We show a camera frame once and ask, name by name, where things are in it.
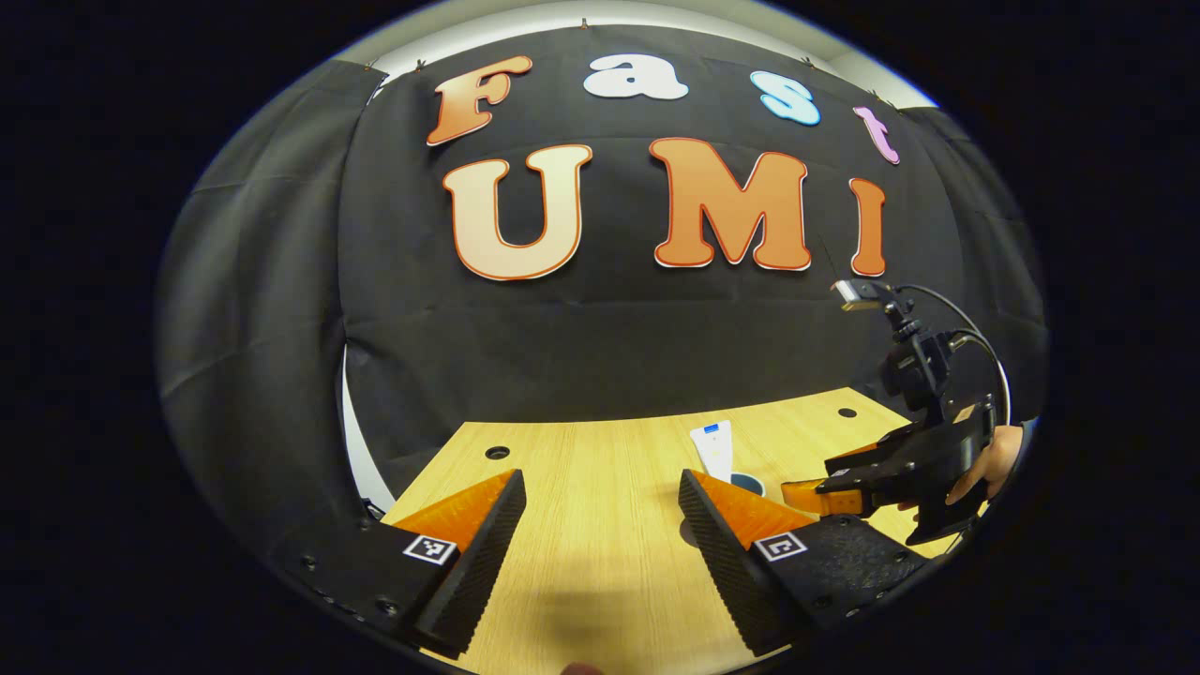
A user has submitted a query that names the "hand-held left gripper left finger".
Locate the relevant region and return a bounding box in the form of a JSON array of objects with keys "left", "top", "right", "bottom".
[{"left": 272, "top": 468, "right": 528, "bottom": 660}]

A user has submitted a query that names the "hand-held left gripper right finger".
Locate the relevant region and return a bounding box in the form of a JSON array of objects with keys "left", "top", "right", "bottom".
[{"left": 677, "top": 468, "right": 931, "bottom": 659}]

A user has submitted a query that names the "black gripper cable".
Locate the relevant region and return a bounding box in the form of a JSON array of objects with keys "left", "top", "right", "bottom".
[{"left": 893, "top": 283, "right": 1013, "bottom": 425}]

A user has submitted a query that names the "white toothpaste tube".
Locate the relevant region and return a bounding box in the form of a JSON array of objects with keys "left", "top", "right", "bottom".
[{"left": 689, "top": 421, "right": 735, "bottom": 484}]

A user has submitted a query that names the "wooden desktop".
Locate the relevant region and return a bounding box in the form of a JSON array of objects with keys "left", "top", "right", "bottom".
[{"left": 380, "top": 386, "right": 985, "bottom": 675}]

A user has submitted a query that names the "black backdrop cloth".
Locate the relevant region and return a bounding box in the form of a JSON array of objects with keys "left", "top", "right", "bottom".
[{"left": 155, "top": 23, "right": 1049, "bottom": 563}]

